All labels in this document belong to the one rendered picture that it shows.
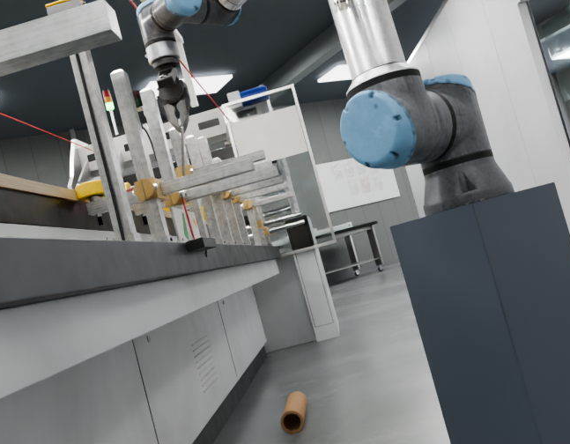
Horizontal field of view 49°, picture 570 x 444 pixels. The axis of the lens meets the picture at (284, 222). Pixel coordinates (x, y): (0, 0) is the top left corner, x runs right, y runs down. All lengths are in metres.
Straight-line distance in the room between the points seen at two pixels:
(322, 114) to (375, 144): 10.94
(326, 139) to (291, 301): 7.78
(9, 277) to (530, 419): 0.94
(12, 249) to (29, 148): 9.24
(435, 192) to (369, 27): 0.36
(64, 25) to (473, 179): 0.91
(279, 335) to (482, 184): 3.31
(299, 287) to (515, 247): 3.26
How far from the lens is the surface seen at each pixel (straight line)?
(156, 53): 1.85
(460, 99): 1.36
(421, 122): 1.21
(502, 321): 1.25
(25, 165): 9.95
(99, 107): 1.36
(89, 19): 0.62
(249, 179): 1.82
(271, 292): 4.47
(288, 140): 4.36
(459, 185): 1.32
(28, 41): 0.64
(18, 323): 0.86
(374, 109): 1.19
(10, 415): 1.21
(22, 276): 0.81
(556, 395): 1.34
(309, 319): 4.46
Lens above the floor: 0.59
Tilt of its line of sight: 3 degrees up
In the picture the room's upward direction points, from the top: 15 degrees counter-clockwise
